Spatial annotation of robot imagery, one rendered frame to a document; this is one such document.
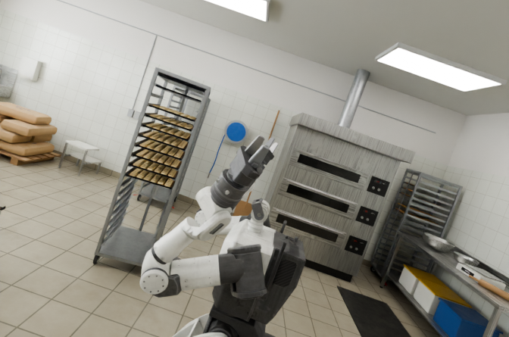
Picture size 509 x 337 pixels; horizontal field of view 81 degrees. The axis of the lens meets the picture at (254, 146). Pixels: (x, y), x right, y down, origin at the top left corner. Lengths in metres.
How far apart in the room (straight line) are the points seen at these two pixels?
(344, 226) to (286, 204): 0.86
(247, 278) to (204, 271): 0.13
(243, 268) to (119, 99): 4.94
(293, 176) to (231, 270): 3.28
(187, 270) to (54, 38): 5.73
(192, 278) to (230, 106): 4.35
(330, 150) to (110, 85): 3.82
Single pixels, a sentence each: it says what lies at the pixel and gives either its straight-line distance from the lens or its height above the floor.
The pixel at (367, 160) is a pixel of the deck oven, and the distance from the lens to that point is 4.38.
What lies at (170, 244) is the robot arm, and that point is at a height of 1.22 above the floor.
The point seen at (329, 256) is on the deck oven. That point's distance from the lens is 4.57.
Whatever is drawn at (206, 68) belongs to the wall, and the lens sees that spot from 5.30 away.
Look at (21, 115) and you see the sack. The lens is 5.57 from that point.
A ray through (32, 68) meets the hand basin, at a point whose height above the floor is 1.31.
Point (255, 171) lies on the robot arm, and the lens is 0.77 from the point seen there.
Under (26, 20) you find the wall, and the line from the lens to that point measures 6.75.
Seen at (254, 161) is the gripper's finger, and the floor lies 1.53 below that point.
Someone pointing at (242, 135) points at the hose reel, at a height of 1.44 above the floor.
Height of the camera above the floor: 1.61
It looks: 3 degrees down
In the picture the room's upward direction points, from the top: 19 degrees clockwise
